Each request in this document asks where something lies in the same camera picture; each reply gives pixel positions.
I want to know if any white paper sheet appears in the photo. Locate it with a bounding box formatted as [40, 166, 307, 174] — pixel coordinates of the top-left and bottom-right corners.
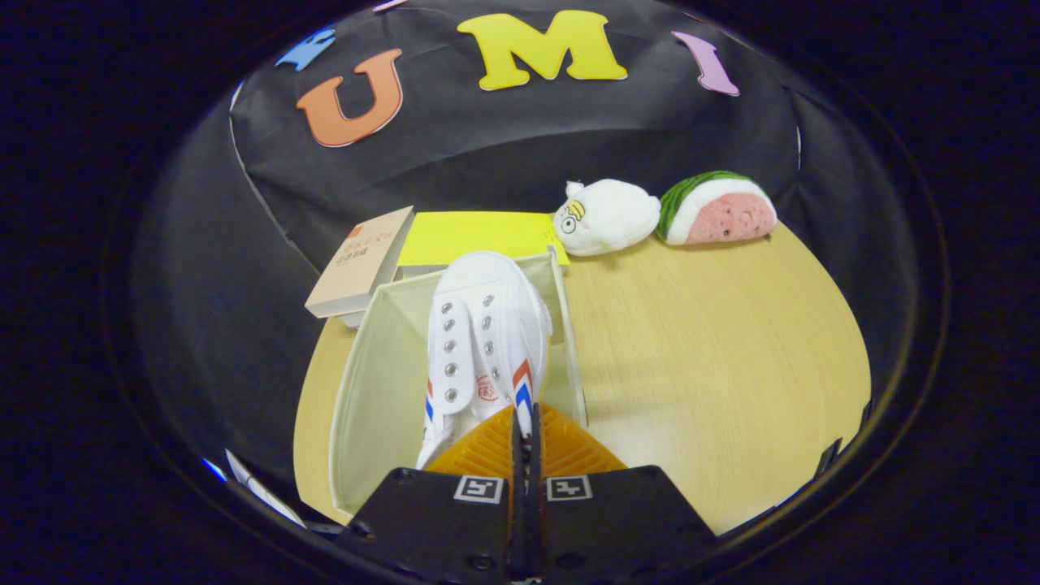
[225, 449, 308, 529]

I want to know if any cream fabric storage box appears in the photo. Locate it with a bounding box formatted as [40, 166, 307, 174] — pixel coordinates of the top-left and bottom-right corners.
[328, 252, 589, 514]

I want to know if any white shoe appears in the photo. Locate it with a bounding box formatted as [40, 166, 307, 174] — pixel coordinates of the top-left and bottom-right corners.
[416, 250, 555, 470]

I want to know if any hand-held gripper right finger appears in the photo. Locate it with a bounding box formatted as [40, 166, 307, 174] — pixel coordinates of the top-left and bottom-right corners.
[528, 402, 720, 582]

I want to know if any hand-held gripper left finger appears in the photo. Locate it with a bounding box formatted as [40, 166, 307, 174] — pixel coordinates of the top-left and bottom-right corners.
[337, 405, 525, 584]

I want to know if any beige book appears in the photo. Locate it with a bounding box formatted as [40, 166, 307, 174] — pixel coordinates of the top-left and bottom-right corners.
[305, 206, 415, 319]

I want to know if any white plush toy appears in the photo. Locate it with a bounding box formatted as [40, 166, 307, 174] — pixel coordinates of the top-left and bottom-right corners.
[552, 179, 661, 258]

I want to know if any watermelon plush toy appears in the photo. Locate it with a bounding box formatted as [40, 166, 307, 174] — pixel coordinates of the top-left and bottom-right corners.
[656, 170, 778, 246]

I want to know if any yellow book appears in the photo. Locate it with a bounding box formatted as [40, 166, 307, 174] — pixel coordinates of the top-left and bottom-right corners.
[396, 210, 571, 277]

